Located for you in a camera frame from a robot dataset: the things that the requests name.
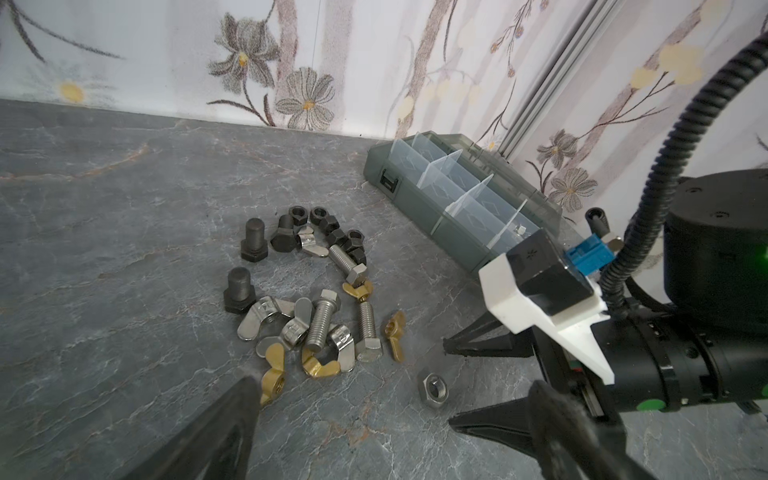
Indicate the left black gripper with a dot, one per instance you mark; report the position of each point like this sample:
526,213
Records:
661,362

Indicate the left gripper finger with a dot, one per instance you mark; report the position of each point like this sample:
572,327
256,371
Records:
216,445

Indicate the silver hex nut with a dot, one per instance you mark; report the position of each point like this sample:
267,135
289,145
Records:
433,390

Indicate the brass wing nut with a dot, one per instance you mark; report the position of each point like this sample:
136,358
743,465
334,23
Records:
394,331
361,293
273,380
316,369

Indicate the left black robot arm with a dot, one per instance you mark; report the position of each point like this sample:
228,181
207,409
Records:
715,245

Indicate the silver wing nut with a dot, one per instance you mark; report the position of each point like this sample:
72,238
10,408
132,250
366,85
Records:
308,242
265,310
341,338
296,328

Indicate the black hex bolt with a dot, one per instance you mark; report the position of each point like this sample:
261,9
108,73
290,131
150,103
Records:
285,239
253,247
240,294

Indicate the silver hex bolt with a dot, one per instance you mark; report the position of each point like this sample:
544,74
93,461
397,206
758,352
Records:
369,347
325,307
355,273

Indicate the black hex nut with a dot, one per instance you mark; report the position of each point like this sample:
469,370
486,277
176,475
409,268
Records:
328,224
358,255
299,215
317,214
354,240

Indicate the grey compartment organizer box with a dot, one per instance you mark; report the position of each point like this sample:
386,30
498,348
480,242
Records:
469,201

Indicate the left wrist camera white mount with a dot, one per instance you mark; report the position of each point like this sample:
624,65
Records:
535,285

